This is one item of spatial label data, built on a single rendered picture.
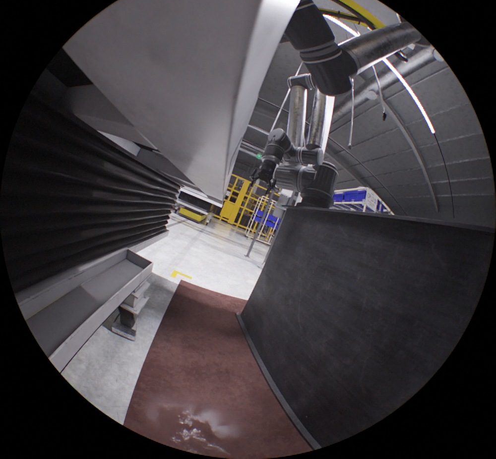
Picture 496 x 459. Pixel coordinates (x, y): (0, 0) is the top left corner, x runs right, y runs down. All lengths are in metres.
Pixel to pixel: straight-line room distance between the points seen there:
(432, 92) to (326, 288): 11.21
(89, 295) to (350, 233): 0.88
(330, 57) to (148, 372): 1.12
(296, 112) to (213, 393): 1.70
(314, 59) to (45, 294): 0.77
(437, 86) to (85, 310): 11.71
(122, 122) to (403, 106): 11.66
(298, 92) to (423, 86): 10.15
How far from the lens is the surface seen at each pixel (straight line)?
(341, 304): 0.62
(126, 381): 0.77
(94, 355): 0.82
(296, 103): 1.29
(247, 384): 0.88
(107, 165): 0.45
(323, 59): 0.41
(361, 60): 0.51
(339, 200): 2.43
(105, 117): 0.25
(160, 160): 0.70
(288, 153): 0.97
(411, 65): 7.75
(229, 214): 9.69
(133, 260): 0.70
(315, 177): 1.00
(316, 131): 1.01
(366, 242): 0.61
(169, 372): 0.80
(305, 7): 0.39
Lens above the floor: 0.73
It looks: 3 degrees up
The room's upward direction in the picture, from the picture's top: 22 degrees clockwise
